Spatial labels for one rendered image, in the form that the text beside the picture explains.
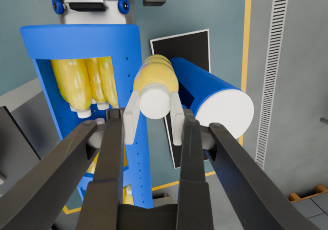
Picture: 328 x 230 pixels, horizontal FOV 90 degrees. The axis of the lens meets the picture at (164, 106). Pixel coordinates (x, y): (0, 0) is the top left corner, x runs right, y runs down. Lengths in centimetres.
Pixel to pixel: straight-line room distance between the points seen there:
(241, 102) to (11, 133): 91
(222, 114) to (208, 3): 122
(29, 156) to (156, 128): 133
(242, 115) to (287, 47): 158
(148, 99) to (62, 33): 26
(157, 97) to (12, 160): 79
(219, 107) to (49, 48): 60
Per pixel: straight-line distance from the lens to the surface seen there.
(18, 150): 87
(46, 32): 42
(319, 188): 438
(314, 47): 256
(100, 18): 69
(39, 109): 111
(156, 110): 20
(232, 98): 74
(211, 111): 72
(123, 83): 43
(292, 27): 228
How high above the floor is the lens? 161
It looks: 63 degrees down
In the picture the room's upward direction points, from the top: 157 degrees clockwise
